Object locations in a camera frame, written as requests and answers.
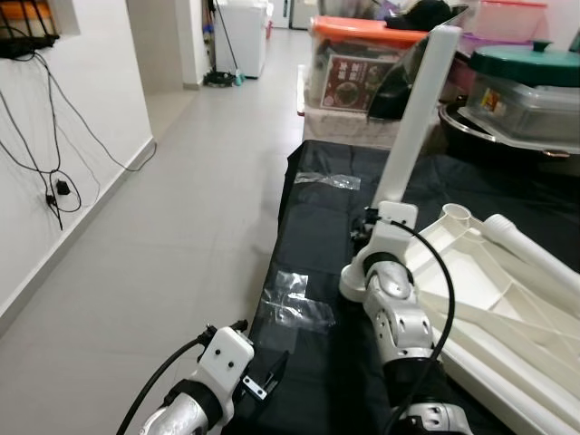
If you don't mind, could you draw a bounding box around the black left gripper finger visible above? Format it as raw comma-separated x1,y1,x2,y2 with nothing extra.
258,349,293,400

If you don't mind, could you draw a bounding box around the white plastic table leg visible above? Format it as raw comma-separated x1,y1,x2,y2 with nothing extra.
372,25,463,208
483,213,580,295

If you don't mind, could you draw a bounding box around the white plastic children table top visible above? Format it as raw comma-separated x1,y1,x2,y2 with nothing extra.
338,204,580,435

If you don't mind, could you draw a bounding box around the black tablecloth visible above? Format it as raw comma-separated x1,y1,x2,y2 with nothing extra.
222,138,580,435

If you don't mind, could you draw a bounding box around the crumpled clear tape strip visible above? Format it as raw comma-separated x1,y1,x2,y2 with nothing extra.
293,169,362,191

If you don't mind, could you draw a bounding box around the flat clear tape patch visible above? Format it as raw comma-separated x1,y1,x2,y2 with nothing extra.
252,268,338,329

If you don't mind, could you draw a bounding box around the beige patterned bench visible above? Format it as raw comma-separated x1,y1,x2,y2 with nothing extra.
297,91,445,150

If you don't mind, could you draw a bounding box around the orange-lidded clear storage box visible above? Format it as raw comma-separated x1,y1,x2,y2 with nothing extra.
304,15,427,114

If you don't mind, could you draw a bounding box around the grey clear plastic container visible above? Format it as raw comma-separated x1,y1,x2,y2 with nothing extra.
462,80,580,146

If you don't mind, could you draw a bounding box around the white household appliance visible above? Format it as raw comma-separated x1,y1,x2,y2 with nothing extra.
213,0,273,78

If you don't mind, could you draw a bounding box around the dark green round lid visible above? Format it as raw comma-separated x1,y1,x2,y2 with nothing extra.
469,41,580,89

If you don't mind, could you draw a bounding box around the pink plastic storage box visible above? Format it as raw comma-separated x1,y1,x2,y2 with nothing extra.
458,0,551,44

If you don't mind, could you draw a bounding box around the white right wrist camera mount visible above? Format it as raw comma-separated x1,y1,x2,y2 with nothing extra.
349,202,420,273

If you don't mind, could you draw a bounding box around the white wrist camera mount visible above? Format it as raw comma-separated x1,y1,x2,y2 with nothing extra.
195,326,256,404
349,202,420,273

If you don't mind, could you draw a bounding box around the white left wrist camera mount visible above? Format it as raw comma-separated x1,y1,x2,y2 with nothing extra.
195,326,256,404

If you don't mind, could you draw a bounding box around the long black wall cable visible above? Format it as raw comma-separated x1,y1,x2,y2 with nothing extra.
32,50,157,173

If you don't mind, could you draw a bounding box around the black adapter cable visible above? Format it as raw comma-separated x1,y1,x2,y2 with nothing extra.
0,54,82,229

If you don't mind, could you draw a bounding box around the black wire basket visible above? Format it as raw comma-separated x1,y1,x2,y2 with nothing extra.
0,0,63,61

